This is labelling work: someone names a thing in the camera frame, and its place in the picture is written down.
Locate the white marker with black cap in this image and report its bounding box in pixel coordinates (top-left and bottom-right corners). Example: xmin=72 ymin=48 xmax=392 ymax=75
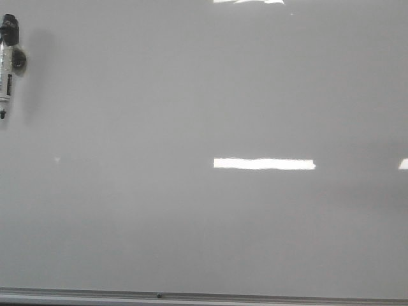
xmin=1 ymin=13 xmax=27 ymax=120

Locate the white whiteboard with aluminium frame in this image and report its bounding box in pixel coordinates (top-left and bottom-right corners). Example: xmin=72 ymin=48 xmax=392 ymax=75
xmin=1 ymin=1 xmax=407 ymax=305

